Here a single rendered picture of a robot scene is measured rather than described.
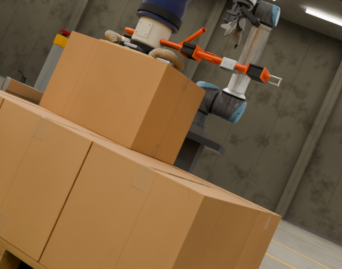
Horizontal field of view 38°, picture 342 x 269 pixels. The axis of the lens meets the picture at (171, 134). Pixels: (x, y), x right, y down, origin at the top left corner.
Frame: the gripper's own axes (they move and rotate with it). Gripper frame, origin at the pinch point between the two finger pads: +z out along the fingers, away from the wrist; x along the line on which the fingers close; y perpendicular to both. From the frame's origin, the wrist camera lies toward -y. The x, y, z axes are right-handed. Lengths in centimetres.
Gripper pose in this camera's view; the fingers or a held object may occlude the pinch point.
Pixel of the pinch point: (231, 43)
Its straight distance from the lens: 234.1
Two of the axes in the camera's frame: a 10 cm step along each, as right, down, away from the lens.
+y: -8.0, -3.5, 4.9
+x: -4.3, -2.2, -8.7
